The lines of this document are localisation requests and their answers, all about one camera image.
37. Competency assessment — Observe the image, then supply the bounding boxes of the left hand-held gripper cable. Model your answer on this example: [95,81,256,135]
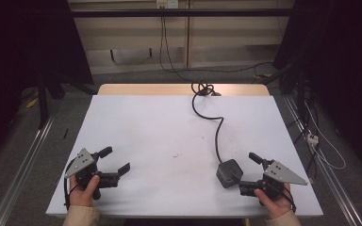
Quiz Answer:
[62,158,80,211]

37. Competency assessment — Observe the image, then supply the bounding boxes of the wall socket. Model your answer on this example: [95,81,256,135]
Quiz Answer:
[156,0,180,9]

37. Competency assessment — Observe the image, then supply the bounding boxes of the white cable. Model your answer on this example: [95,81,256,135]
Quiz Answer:
[304,101,347,171]

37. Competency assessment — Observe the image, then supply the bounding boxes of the white table cover sheet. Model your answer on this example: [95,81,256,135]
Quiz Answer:
[45,94,324,219]

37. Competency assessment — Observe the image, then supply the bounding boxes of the right hand-held gripper cable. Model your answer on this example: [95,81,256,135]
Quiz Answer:
[281,183,298,214]

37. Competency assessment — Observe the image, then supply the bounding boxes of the black horizontal bar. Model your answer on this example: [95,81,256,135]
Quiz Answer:
[70,8,294,19]

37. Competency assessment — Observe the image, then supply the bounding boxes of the wooden table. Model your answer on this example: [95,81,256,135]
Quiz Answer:
[97,82,271,97]

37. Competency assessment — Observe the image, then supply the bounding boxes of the metal floor rail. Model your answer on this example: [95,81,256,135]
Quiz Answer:
[0,107,61,226]
[282,95,362,226]

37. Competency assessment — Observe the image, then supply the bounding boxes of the black floor cables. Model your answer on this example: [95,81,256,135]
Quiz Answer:
[286,93,321,185]

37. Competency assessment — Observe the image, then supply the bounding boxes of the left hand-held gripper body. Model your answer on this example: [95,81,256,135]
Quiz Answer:
[64,148,121,201]

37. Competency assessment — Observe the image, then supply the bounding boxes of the person's left hand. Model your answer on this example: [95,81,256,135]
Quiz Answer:
[68,173,101,208]

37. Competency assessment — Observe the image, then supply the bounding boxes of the black metal stand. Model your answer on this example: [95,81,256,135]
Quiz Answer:
[259,58,309,127]
[35,70,99,130]

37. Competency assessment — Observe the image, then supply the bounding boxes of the person's right hand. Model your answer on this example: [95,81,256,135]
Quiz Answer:
[253,183,297,220]

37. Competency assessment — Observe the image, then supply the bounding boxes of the black power adapter cable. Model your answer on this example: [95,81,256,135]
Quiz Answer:
[190,79,226,164]

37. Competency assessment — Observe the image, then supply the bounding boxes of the black curtain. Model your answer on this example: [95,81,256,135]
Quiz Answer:
[272,0,362,182]
[0,0,94,169]

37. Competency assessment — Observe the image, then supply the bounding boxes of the black wall cable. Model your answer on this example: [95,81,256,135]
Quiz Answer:
[157,15,275,85]

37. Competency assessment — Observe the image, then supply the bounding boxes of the yellow floor tape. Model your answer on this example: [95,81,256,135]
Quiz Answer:
[25,97,41,109]

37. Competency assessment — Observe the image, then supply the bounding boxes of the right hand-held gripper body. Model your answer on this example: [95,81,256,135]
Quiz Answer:
[238,158,309,202]

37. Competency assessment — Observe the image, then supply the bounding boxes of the black power adapter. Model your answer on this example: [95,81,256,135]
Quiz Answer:
[216,158,244,189]

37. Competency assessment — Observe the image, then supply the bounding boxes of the white power strip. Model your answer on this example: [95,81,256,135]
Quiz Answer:
[305,131,321,149]

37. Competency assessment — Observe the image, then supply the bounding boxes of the hand-held gripper cable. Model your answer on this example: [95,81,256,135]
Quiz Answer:
[62,158,80,211]
[281,183,298,214]

